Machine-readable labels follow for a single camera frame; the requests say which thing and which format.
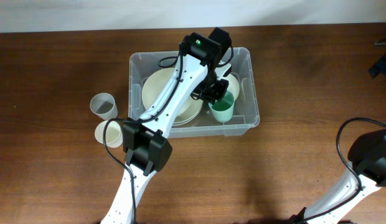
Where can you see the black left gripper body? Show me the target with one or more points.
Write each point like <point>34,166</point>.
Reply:
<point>213,89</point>

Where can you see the white small bowl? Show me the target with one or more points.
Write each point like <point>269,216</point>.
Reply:
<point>233,86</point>

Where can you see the mint green cup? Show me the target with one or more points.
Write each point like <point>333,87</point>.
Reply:
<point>223,110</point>

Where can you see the beige large bowl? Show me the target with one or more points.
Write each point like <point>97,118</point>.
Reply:
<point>154,85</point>
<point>185,118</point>

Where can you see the cream white cup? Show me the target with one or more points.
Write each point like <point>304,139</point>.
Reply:
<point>114,136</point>

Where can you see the grey cup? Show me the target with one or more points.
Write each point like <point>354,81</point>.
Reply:
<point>104,106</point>

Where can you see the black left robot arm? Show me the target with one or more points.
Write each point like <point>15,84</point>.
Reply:
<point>198,73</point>

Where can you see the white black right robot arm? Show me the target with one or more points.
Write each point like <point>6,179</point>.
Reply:
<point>365,174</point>

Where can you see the clear plastic storage bin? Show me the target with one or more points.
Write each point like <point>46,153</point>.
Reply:
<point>245,113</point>

